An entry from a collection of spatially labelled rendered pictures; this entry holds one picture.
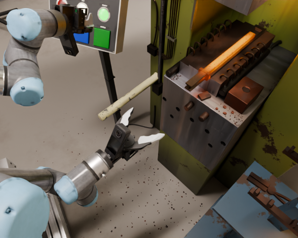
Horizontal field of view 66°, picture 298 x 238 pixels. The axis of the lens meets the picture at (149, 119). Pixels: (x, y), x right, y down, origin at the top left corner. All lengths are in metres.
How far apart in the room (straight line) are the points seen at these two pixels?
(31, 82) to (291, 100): 0.86
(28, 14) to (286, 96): 0.88
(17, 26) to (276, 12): 1.04
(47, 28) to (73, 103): 1.51
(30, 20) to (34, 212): 0.45
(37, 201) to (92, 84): 1.91
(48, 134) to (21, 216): 1.68
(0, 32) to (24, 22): 2.63
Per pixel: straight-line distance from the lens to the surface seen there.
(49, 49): 2.80
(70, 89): 2.30
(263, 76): 1.12
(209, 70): 0.93
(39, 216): 0.45
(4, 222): 0.40
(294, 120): 1.05
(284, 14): 1.26
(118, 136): 0.66
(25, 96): 0.64
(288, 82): 0.96
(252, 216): 1.06
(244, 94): 0.93
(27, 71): 0.67
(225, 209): 1.03
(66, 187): 0.69
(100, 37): 1.07
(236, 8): 0.75
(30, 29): 0.68
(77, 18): 0.84
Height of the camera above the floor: 1.64
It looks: 56 degrees down
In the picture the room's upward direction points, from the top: straight up
